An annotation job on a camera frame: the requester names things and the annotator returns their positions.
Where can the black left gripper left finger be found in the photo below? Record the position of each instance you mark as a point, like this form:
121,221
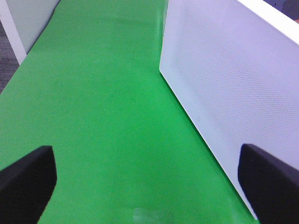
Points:
26,186

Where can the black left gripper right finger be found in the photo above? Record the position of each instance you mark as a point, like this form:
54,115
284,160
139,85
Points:
270,185

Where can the white microwave door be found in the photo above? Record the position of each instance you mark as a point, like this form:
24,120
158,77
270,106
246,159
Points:
237,78

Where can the clear tape patch left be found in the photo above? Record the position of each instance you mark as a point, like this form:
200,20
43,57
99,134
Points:
147,216

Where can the white microwave oven body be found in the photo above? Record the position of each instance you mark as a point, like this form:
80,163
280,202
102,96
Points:
281,14

